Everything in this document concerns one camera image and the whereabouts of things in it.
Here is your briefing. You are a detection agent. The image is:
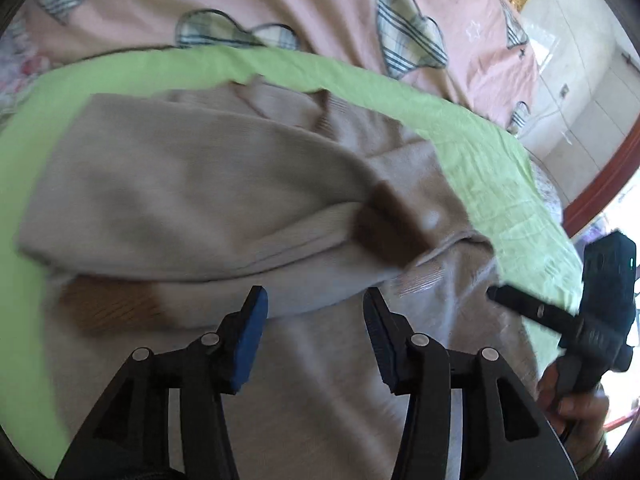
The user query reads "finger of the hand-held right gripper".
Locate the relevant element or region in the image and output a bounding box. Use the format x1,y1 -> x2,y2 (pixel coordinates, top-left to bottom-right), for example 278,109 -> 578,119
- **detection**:
487,285 -> 583,335

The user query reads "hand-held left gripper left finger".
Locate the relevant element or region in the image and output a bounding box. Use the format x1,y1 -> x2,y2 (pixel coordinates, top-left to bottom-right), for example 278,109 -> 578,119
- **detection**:
54,285 -> 269,480

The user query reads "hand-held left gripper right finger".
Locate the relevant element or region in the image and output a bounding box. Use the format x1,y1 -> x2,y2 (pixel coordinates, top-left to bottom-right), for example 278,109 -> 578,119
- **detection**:
363,287 -> 578,480

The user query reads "grey-beige knit sweater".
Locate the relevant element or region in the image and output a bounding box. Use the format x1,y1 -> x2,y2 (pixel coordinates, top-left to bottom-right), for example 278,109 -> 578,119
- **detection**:
17,77 -> 541,480

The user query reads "person's right hand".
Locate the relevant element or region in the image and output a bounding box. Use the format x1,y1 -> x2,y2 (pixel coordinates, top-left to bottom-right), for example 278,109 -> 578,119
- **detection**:
537,360 -> 613,461

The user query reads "green bed sheet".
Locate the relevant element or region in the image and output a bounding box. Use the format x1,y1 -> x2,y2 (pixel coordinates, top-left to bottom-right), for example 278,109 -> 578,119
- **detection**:
0,45 -> 586,478

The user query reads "pink quilt with plaid hearts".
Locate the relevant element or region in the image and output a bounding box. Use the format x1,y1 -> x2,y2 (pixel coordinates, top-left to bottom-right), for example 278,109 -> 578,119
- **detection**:
22,0 -> 541,136

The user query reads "floral ruffled pillow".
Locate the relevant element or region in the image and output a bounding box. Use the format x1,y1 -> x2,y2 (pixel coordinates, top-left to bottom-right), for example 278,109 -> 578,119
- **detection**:
0,15 -> 56,121

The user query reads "red-brown wooden bed frame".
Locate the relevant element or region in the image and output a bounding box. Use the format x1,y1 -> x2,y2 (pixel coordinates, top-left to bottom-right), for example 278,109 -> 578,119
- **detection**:
562,125 -> 640,238

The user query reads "white cable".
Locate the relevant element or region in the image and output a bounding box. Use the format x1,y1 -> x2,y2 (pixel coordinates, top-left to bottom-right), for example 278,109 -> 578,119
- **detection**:
517,96 -> 576,143

